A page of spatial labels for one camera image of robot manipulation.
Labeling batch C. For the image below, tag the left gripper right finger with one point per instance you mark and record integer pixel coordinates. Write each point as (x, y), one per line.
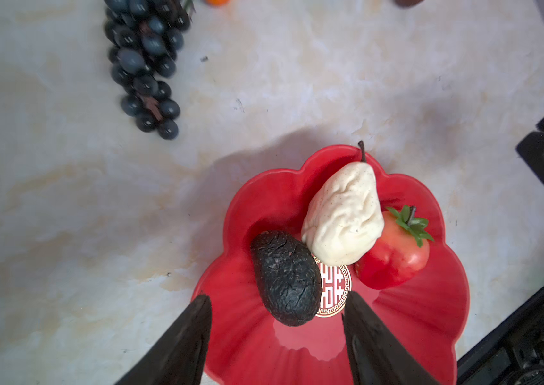
(375, 355)

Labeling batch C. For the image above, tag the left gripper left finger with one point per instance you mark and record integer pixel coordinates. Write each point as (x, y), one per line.
(179, 356)

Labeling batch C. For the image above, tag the red flower-shaped bowl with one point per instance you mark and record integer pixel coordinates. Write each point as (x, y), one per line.
(248, 345)

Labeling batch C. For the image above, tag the red strawberry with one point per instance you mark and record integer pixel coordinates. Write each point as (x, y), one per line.
(401, 252)

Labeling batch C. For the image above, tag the dark avocado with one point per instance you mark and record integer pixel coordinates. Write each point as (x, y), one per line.
(288, 278)

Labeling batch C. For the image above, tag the cream pear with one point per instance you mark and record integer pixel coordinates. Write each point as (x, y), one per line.
(344, 219)

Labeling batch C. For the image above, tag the black grape bunch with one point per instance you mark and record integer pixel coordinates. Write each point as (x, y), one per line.
(145, 37)

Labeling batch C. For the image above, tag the orange kumquat lower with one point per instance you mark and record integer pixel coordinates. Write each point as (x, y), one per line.
(217, 3)

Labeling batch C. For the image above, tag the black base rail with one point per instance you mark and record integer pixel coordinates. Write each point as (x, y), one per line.
(513, 353)

